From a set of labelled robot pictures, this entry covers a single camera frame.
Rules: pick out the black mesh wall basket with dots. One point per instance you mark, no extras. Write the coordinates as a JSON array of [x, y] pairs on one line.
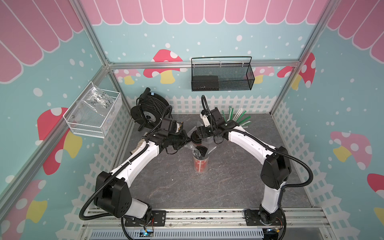
[[234, 73]]

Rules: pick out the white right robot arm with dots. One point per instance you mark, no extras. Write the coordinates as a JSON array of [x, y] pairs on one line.
[[276, 162]]

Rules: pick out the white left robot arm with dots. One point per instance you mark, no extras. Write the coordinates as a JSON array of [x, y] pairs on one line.
[[112, 196]]

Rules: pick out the beige work gloves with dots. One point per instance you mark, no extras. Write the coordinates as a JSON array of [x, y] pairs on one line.
[[139, 144]]

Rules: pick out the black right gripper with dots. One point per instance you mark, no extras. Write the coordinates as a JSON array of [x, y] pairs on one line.
[[208, 133]]

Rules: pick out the black cable reel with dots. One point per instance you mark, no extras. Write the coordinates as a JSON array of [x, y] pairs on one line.
[[149, 109]]

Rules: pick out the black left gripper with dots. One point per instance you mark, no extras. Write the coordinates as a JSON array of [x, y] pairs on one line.
[[184, 140]]

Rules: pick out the black box in basket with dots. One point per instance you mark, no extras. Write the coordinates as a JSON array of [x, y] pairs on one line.
[[205, 83]]

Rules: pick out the red cartoon milk tea cup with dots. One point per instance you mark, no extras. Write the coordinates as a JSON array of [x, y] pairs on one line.
[[196, 140]]

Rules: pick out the green and white straws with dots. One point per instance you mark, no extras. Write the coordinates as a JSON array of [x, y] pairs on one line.
[[238, 116]]

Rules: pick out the white wire wall basket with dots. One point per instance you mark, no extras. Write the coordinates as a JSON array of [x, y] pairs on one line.
[[83, 122]]

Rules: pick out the clear bag in basket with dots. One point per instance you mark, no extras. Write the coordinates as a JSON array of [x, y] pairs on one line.
[[98, 101]]

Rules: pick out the clear plastic carrier bag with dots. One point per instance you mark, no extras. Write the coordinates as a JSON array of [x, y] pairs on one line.
[[208, 143]]

